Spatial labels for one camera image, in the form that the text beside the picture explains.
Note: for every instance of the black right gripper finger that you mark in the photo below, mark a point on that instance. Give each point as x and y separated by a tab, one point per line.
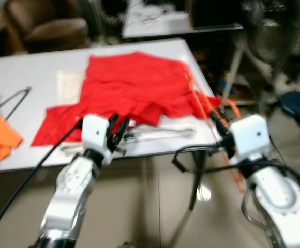
219	124
226	119

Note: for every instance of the red shirt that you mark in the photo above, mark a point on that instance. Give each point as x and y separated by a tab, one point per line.
134	88

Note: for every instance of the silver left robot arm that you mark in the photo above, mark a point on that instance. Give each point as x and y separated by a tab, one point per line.
72	196

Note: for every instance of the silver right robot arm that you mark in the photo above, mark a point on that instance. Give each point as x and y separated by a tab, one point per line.
279	196

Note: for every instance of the white paper sheet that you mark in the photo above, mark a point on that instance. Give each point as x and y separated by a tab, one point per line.
70	85

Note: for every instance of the large white table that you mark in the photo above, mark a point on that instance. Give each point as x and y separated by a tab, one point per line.
36	77

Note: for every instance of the black standing fan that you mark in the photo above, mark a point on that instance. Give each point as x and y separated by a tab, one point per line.
274	31

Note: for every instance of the small white table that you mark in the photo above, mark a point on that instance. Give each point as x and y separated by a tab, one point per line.
155	23

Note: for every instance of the orange cloth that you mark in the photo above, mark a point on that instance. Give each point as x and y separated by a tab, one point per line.
0	134

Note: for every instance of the brown leather armchair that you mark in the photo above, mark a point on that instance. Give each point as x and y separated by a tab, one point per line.
46	26

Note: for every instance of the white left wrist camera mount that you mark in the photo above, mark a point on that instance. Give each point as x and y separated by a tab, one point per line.
94	132

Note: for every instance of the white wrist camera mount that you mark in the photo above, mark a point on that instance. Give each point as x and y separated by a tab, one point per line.
94	132
251	137

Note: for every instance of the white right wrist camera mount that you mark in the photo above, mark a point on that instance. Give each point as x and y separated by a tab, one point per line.
251	137

